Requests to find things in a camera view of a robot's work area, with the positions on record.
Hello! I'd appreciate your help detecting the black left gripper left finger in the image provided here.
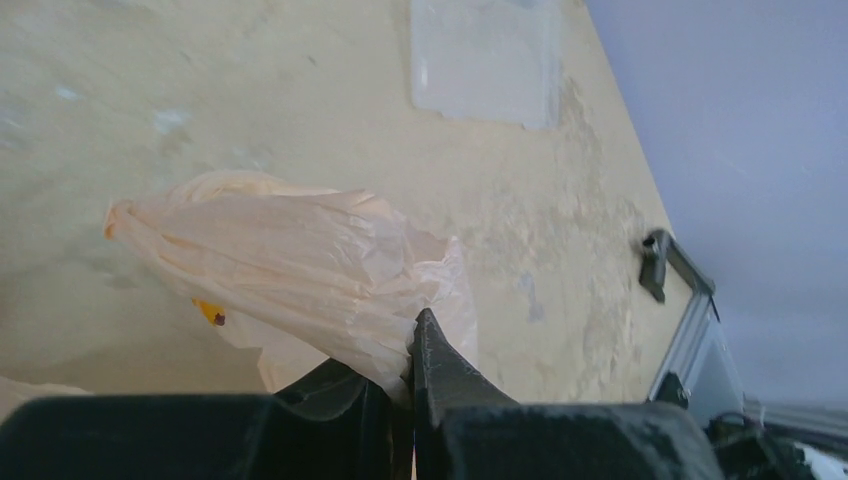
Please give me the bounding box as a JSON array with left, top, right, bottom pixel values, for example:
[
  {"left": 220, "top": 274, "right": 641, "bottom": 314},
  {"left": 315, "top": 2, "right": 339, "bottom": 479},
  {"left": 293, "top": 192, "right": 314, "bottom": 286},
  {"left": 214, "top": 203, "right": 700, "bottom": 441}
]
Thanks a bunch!
[{"left": 1, "top": 360, "right": 411, "bottom": 479}]

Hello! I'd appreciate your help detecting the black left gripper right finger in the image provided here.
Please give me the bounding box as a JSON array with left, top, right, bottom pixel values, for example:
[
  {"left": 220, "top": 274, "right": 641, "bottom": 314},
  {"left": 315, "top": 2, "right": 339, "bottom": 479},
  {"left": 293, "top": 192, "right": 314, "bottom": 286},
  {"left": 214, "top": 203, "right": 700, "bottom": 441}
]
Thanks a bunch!
[{"left": 410, "top": 309, "right": 723, "bottom": 479}]

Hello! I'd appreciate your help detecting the translucent orange plastic bag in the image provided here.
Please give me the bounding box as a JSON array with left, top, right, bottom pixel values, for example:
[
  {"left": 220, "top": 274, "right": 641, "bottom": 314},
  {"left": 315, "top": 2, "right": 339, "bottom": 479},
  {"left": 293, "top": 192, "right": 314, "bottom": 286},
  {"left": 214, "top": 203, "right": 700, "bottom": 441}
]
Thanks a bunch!
[{"left": 103, "top": 170, "right": 478, "bottom": 403}]

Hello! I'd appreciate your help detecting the clear plastic screw box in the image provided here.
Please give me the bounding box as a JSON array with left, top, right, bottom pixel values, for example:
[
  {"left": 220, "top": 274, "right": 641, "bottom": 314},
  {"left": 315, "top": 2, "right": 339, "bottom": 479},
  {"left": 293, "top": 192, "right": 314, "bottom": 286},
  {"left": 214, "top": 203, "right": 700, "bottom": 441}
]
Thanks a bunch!
[{"left": 410, "top": 0, "right": 563, "bottom": 130}]

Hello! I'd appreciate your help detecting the aluminium table edge rail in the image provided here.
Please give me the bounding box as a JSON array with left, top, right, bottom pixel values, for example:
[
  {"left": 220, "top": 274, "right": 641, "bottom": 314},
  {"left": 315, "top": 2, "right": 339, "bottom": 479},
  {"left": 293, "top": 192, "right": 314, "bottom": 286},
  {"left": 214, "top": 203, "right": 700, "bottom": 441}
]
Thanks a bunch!
[{"left": 645, "top": 291, "right": 848, "bottom": 439}]

